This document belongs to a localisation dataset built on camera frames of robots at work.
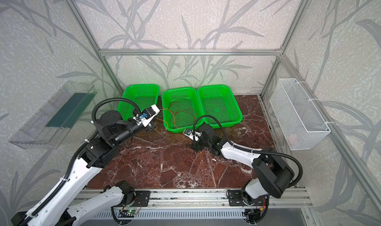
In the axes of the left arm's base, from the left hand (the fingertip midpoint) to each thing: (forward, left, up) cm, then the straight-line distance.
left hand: (162, 103), depth 59 cm
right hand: (+5, -12, -31) cm, 34 cm away
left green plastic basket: (+43, +30, -42) cm, 67 cm away
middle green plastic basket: (+30, -1, -43) cm, 53 cm away
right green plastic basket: (+38, -29, -42) cm, 64 cm away
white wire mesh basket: (-5, -58, -6) cm, 58 cm away
